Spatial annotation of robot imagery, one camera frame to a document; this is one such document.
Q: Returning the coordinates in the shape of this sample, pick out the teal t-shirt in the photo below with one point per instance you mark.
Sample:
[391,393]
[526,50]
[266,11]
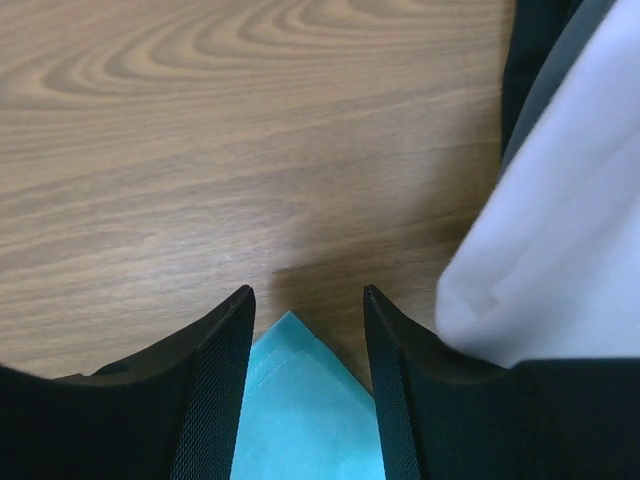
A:
[304,415]

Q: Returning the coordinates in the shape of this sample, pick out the white black folded t-shirt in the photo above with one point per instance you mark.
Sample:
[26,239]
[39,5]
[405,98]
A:
[550,268]

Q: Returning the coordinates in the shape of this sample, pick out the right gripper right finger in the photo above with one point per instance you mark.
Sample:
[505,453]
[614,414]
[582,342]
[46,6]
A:
[444,415]

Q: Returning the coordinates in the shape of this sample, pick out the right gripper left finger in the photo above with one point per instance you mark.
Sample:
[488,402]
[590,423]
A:
[169,411]

